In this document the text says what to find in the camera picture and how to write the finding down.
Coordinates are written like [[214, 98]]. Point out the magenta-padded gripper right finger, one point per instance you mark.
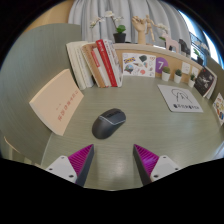
[[146, 160]]

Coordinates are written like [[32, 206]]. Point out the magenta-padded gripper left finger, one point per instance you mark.
[[80, 160]]

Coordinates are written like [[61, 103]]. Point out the dark grey computer mouse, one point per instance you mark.
[[108, 123]]

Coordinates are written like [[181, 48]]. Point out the white printed mouse pad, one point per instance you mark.
[[180, 98]]

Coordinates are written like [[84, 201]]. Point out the beige book with red text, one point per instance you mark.
[[56, 100]]

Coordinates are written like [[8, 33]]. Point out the spiky succulent in white pot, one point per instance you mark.
[[191, 82]]

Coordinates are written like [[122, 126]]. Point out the colourful picture booklet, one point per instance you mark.
[[220, 108]]

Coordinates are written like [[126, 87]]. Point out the white sticker sheet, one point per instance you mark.
[[138, 65]]

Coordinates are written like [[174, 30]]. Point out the purple round number sticker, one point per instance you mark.
[[161, 65]]

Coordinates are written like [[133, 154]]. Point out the black cover book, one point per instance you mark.
[[205, 81]]

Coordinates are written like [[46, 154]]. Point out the thick white book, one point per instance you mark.
[[74, 61]]

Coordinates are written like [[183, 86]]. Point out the tan kraft book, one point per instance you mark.
[[91, 61]]

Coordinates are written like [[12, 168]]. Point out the red and white thin book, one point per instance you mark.
[[96, 59]]

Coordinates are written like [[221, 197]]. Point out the wooden desk back panel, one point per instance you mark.
[[174, 61]]

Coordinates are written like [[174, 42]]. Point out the green plant in black pot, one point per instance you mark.
[[200, 60]]

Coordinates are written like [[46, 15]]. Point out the small black horse figurine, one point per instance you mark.
[[187, 51]]

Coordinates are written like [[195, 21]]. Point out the large black horse figurine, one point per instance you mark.
[[182, 45]]

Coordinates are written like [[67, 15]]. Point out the white orchid in black pot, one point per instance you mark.
[[119, 37], [162, 38]]

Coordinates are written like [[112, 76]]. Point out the wooden hand model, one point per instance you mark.
[[140, 28]]

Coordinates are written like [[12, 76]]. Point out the wooden mannequin figure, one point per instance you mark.
[[150, 26]]

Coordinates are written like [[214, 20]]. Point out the pale grey curtain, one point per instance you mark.
[[86, 13]]

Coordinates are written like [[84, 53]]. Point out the white wall socket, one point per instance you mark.
[[186, 67], [195, 71]]

